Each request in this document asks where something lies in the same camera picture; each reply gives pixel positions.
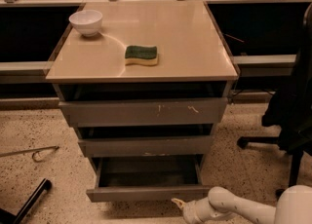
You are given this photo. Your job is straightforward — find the grey drawer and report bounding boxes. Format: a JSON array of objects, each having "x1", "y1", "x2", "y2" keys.
[
  {"x1": 78, "y1": 135, "x2": 214, "y2": 157},
  {"x1": 87, "y1": 155, "x2": 210, "y2": 203},
  {"x1": 59, "y1": 98, "x2": 227, "y2": 128}
]

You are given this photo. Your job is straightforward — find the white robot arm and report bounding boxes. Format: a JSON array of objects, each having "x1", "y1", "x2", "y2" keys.
[{"x1": 172, "y1": 185, "x2": 312, "y2": 224}]

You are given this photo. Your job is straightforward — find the grey drawer cabinet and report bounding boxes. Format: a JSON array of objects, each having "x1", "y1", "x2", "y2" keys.
[{"x1": 45, "y1": 0, "x2": 239, "y2": 180}]

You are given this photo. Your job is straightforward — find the white ceramic bowl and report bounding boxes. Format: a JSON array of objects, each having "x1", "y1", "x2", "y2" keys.
[{"x1": 69, "y1": 10, "x2": 102, "y2": 36}]

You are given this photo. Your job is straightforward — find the grey bottom drawer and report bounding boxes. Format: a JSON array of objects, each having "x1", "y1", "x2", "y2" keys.
[{"x1": 87, "y1": 155, "x2": 210, "y2": 203}]

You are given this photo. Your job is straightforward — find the black office chair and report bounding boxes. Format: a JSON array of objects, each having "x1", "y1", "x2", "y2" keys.
[{"x1": 237, "y1": 4, "x2": 312, "y2": 187}]

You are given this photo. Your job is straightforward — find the metal rod on floor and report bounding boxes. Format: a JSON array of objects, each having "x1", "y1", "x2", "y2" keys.
[{"x1": 0, "y1": 145, "x2": 59, "y2": 161}]

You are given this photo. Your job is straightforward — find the grey middle drawer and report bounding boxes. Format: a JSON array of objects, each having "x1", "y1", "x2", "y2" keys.
[{"x1": 78, "y1": 135, "x2": 214, "y2": 157}]

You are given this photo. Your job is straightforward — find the grey top drawer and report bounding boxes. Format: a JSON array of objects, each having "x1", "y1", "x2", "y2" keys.
[{"x1": 59, "y1": 98, "x2": 227, "y2": 128}]

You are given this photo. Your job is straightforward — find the green and yellow sponge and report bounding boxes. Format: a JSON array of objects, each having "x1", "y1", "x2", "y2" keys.
[{"x1": 125, "y1": 46, "x2": 158, "y2": 66}]

